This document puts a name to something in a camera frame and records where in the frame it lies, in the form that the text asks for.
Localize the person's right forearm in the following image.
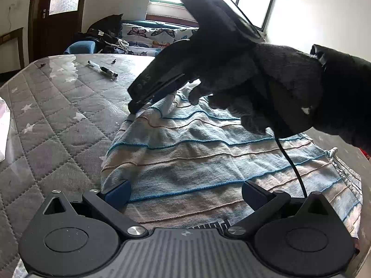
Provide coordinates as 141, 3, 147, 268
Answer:
301, 44, 371, 155

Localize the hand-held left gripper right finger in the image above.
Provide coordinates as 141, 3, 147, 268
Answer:
227, 180, 331, 238

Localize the person's right hand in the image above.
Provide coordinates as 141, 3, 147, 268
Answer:
188, 26, 325, 136

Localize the clear pen with black cap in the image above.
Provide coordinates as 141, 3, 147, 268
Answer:
87, 60, 119, 78

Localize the blue beige striped garment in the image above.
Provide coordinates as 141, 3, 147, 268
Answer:
100, 84, 363, 238

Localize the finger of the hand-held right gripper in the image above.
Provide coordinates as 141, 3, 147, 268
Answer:
128, 74, 192, 114

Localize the white plastic sheet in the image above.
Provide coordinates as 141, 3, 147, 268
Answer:
0, 98, 13, 163

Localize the dark wooden door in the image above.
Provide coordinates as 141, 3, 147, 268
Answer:
28, 0, 89, 62

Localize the blue sofa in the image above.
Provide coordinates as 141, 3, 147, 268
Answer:
63, 20, 199, 57

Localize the black bag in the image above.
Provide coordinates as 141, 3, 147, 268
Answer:
75, 13, 124, 54

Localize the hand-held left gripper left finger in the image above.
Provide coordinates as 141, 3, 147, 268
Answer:
43, 180, 147, 238

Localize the wooden chair frame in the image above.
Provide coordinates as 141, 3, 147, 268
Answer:
0, 27, 25, 73

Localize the green framed window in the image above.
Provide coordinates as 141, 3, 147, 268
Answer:
149, 0, 276, 32

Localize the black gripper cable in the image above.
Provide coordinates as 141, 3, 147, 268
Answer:
267, 84, 308, 199

